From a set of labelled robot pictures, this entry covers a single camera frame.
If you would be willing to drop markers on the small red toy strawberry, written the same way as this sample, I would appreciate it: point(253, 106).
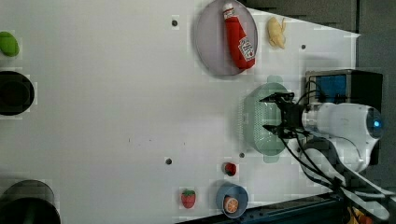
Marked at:
point(230, 169)

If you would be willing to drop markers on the green toy vegetable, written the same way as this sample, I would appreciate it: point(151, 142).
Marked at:
point(8, 44)

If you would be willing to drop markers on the red plush strawberry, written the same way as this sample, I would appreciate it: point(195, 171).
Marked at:
point(188, 198)

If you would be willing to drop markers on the black round bowl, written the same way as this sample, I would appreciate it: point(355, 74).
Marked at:
point(17, 93)

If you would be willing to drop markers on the red plush ketchup bottle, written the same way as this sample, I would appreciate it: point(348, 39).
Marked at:
point(240, 47)

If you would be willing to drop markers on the toy orange slice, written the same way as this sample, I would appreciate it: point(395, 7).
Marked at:
point(230, 204)

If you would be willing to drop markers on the peeled toy banana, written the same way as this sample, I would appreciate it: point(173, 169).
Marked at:
point(276, 32)

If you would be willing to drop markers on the silver black toaster oven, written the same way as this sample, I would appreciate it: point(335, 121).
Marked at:
point(358, 84)

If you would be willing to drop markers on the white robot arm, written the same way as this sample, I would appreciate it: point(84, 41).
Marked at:
point(322, 168)

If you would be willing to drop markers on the dark metal pot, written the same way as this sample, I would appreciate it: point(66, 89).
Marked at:
point(29, 202)

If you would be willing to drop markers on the yellow red clamp tool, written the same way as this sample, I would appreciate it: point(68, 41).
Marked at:
point(357, 217)

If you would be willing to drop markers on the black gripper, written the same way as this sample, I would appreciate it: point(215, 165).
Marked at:
point(291, 115)

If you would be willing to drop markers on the blue plastic cup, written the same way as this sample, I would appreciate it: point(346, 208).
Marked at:
point(239, 193)

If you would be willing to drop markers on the mint green plastic strainer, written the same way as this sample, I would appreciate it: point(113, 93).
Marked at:
point(254, 114)

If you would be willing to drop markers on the grey round plate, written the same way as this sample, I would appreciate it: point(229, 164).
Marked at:
point(211, 40)

